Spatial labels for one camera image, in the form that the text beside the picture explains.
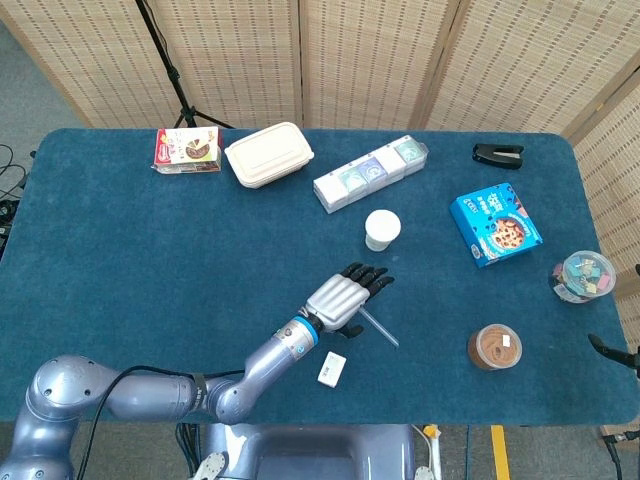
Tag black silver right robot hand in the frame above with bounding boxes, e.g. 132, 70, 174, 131
587, 263, 640, 371

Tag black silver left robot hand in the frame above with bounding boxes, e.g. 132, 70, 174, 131
304, 261, 396, 339

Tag clear plastic straw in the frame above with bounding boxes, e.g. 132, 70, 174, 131
360, 308, 401, 348

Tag white paper cup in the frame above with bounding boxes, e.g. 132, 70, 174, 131
364, 208, 403, 253

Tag brown lidded jar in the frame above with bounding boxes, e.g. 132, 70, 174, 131
466, 323, 524, 372

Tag small white box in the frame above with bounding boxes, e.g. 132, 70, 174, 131
316, 350, 348, 389

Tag clear jar of binder clips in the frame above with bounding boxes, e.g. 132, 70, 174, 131
548, 249, 617, 304

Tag long tissue packet bundle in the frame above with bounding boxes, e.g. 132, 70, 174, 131
312, 135, 430, 215

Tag blue-grey robot torso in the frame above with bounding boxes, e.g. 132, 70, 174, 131
192, 422, 437, 480

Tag beige lidded food container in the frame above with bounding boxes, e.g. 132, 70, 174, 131
223, 121, 315, 190

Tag white power strip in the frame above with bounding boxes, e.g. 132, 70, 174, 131
412, 423, 444, 480

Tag blue cookie box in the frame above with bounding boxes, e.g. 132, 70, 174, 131
449, 181, 545, 270

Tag blue table cloth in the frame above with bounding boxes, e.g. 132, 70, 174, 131
0, 127, 626, 427

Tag red snack box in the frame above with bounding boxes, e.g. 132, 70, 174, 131
152, 125, 223, 175

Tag black stapler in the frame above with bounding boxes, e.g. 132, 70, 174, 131
471, 143, 526, 169

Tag bamboo folding screen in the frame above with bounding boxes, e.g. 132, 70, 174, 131
0, 0, 640, 301

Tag black tripod stand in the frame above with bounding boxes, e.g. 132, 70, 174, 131
133, 0, 235, 130

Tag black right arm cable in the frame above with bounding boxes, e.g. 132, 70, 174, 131
601, 430, 640, 480

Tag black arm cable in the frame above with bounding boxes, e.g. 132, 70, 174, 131
601, 430, 640, 480
73, 363, 247, 480

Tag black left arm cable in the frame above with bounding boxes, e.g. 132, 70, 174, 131
73, 363, 247, 480

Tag black floor cables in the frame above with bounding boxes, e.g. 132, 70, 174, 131
0, 143, 32, 261

